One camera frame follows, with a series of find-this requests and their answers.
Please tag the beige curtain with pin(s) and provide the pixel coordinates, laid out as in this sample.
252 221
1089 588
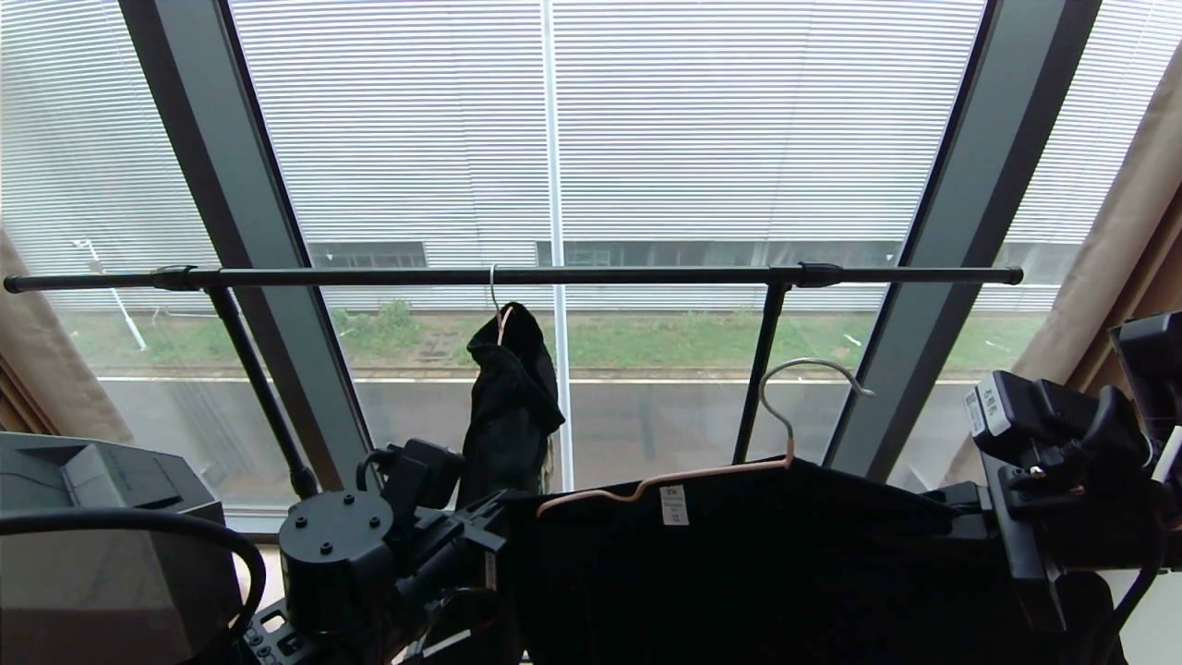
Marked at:
46 369
1108 259

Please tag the pink clothes hanger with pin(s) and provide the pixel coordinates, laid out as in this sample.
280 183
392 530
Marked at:
503 328
720 471

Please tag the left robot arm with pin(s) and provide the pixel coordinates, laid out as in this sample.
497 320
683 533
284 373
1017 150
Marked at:
111 573

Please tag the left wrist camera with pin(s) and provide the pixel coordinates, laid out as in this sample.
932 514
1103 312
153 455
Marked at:
425 471

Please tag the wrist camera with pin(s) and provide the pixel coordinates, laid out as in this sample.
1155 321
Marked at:
425 471
1002 416

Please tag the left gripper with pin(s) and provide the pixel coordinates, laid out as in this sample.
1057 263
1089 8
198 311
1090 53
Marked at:
452 563

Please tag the window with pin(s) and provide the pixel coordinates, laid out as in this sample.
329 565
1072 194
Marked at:
739 139

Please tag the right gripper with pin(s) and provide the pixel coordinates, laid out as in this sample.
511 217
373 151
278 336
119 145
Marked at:
1025 554

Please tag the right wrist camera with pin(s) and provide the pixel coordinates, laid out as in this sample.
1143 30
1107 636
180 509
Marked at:
1002 416

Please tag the black clothes rack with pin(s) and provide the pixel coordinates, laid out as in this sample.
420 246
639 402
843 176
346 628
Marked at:
646 275

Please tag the black garment with green print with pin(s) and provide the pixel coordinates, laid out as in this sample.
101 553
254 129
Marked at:
508 406

